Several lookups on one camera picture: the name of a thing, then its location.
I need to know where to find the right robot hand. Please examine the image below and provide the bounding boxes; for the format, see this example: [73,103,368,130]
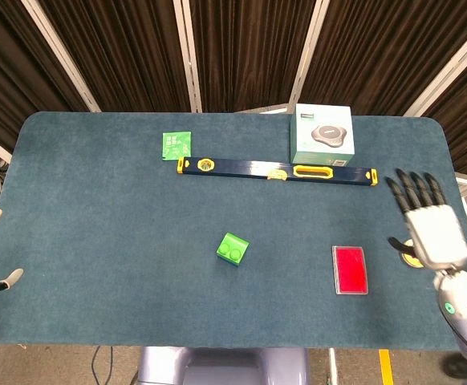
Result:
[384,168,467,274]

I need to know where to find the green building block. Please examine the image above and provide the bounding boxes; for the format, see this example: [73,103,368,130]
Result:
[216,232,251,267]

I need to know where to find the yellow black round disc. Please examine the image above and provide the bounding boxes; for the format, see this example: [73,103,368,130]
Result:
[400,238,425,269]

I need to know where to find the red tray with grey rim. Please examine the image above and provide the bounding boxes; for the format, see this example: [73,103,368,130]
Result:
[331,245,369,297]

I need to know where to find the blue felt table cover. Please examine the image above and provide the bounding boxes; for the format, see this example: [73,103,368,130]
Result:
[0,111,467,348]

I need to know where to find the yellow floor tape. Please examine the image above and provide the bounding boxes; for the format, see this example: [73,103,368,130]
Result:
[379,348,392,385]

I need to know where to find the white teal speaker box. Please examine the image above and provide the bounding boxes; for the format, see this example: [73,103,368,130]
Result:
[290,103,356,167]

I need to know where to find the green sachet packet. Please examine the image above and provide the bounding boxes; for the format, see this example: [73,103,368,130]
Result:
[161,131,193,162]

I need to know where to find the blue yellow spirit level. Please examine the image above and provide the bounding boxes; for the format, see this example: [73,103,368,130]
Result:
[177,156,379,188]

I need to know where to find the dark brown curtain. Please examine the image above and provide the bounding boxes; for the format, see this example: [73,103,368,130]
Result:
[0,0,467,177]

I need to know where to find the white partition frame post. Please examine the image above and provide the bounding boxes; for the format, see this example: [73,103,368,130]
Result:
[172,0,203,113]
[20,0,101,113]
[404,14,467,117]
[287,0,331,114]

